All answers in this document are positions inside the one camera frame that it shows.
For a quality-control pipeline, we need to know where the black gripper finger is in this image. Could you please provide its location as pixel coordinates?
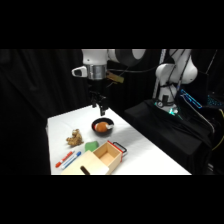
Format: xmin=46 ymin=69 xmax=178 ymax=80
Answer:
xmin=98 ymin=95 xmax=109 ymax=117
xmin=89 ymin=91 xmax=100 ymax=109

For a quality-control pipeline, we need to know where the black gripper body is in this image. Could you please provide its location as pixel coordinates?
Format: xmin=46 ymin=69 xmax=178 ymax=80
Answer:
xmin=87 ymin=78 xmax=108 ymax=99

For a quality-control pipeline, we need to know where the wooden drawer red front black handle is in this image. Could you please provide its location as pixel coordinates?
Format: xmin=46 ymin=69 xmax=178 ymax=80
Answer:
xmin=92 ymin=139 xmax=128 ymax=175

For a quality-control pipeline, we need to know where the light wooden drawer cabinet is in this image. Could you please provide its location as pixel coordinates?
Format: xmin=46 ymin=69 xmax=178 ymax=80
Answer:
xmin=61 ymin=150 xmax=112 ymax=176

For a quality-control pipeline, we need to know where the orange toy food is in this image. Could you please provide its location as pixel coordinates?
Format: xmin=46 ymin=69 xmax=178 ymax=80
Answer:
xmin=94 ymin=121 xmax=111 ymax=132

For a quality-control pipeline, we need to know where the black bowl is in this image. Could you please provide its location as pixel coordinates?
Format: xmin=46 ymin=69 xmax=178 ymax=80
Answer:
xmin=91 ymin=117 xmax=115 ymax=137

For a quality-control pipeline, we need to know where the green sponge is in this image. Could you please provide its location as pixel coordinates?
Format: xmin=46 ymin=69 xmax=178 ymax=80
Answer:
xmin=84 ymin=140 xmax=100 ymax=153

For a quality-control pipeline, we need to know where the brown plush toy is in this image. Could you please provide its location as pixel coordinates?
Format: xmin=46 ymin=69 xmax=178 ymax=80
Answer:
xmin=65 ymin=128 xmax=85 ymax=148

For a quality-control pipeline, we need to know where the blue whiteboard marker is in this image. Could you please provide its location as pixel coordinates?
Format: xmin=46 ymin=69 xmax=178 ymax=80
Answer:
xmin=61 ymin=151 xmax=82 ymax=170

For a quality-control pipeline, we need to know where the red whiteboard marker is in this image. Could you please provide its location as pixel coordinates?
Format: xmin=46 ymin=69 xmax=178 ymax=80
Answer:
xmin=54 ymin=150 xmax=75 ymax=169

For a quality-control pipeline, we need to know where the black curtain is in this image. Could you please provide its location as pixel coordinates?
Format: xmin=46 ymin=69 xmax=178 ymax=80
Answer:
xmin=0 ymin=49 xmax=224 ymax=176

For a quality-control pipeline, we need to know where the black cloth-covered robot stand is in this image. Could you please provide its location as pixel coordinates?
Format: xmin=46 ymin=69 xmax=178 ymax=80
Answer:
xmin=123 ymin=99 xmax=216 ymax=176

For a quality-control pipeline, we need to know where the blue-lit electronic device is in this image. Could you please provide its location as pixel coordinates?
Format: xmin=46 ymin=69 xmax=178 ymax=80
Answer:
xmin=179 ymin=88 xmax=203 ymax=110

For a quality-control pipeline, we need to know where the yellow-brown cable connector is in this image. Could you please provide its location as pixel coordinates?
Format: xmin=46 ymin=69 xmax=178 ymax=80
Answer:
xmin=106 ymin=70 xmax=125 ymax=85

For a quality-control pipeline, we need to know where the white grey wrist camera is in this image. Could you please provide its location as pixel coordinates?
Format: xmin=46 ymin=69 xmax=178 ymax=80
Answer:
xmin=71 ymin=65 xmax=88 ymax=79

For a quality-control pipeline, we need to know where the thin black cable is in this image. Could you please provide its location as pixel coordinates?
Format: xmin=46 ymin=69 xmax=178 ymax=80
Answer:
xmin=106 ymin=65 xmax=162 ymax=74

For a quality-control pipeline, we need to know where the yellow cable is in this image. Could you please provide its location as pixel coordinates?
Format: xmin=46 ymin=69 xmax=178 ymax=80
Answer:
xmin=212 ymin=109 xmax=224 ymax=152

